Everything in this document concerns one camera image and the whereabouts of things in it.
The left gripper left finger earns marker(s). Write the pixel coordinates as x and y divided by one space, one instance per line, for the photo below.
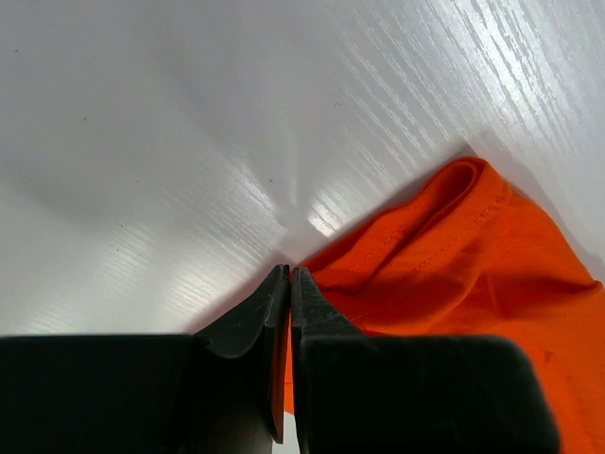
220 390

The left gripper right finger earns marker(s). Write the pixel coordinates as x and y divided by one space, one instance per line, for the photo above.
356 393

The orange t shirt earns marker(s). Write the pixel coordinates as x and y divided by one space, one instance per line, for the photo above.
469 255

